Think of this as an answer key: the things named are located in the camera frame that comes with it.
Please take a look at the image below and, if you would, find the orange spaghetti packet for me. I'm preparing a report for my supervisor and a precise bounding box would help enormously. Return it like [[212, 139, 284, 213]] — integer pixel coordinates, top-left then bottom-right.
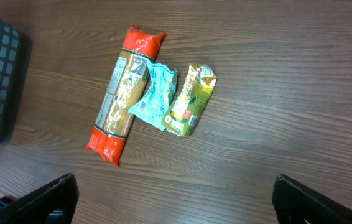
[[86, 24, 166, 167]]

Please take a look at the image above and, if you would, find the green snack packet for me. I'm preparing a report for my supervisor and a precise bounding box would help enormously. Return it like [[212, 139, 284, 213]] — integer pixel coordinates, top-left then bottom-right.
[[162, 63, 217, 136]]

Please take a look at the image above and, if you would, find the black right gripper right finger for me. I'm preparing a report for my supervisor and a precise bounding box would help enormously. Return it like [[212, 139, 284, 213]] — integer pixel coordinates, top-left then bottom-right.
[[272, 174, 352, 224]]

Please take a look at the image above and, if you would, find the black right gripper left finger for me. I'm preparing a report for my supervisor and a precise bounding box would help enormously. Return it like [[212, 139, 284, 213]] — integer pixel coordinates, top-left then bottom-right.
[[0, 173, 79, 224]]

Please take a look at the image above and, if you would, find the teal snack packet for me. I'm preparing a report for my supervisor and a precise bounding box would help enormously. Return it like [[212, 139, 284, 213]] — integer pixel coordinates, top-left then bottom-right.
[[128, 62, 178, 131]]

